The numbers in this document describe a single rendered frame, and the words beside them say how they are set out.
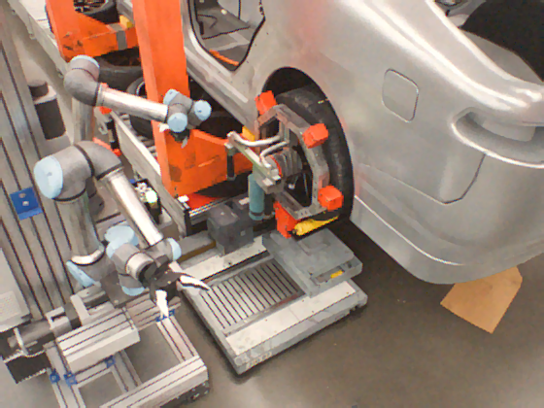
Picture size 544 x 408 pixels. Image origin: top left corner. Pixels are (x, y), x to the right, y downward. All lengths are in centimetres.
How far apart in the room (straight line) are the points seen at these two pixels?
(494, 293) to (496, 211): 146
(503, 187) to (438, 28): 56
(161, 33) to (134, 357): 149
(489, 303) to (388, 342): 66
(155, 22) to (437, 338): 210
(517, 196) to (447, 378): 128
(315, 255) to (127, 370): 116
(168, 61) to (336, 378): 173
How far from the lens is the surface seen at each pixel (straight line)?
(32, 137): 192
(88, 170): 178
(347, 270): 309
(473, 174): 190
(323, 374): 287
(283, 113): 252
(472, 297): 334
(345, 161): 243
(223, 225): 299
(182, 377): 262
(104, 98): 222
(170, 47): 257
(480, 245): 211
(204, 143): 291
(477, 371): 305
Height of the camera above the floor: 242
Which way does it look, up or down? 41 degrees down
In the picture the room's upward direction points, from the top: straight up
